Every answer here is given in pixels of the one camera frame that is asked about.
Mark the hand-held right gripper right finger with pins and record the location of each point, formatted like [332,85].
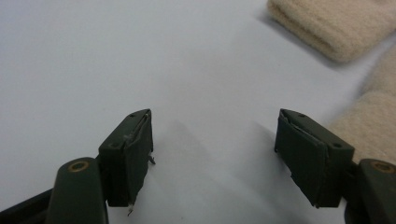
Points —
[314,155]

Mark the beige fleece glove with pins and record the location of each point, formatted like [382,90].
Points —
[373,124]
[336,25]

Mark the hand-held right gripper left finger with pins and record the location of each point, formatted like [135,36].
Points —
[124,155]

